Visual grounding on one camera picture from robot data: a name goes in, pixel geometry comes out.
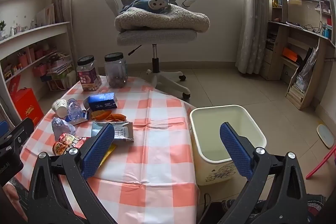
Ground orange flat box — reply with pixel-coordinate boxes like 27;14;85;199
281;48;298;63

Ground orange checked tablecloth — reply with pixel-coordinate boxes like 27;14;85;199
8;76;201;224

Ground cream plastic bin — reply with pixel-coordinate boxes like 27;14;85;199
189;105;267;186

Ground silver foil bag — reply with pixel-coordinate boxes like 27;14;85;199
295;46;319;94

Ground long blue carton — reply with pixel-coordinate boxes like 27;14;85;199
88;93;118;111

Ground crumpled clear plastic wrapper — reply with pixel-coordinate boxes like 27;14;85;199
51;117;76;140

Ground red snack wrapper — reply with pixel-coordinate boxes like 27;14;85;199
52;133;91;156

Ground leaf print paper cup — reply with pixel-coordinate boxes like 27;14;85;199
52;98;69;118

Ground beige fleece blanket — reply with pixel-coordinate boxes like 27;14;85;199
115;4;210;33

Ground white bookshelf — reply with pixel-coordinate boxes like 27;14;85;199
0;0;76;119

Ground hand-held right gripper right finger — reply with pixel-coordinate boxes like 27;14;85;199
220;122;309;224

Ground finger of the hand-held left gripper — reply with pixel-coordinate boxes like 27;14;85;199
0;118;35;152

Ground purple label nut jar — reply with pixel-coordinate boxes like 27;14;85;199
77;55;102;91

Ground white bathroom scale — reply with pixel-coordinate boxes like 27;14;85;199
316;124;335;149

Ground yellow wrapper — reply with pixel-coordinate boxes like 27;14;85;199
98;144;117;168

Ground grey office chair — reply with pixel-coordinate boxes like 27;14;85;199
106;0;210;100

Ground red gift bag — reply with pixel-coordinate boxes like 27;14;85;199
12;88;45;127

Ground silver foil packet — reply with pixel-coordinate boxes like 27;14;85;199
91;121;134;143

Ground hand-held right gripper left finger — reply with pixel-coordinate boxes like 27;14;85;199
28;123;118;224

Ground crushed clear plastic bottle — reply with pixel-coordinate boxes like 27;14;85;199
67;98;85;122

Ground clear jar with black lid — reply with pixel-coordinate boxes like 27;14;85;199
104;52;129;88

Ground blue monkey plush toy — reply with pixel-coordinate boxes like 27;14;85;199
121;0;171;14

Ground wooden desk shelf unit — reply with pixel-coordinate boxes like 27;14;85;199
261;0;336;110

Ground person's left hand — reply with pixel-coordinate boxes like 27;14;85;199
0;182;28;222

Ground red chair leg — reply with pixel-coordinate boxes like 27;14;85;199
306;144;336;180

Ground paper gift bags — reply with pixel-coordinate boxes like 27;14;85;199
33;53;76;90

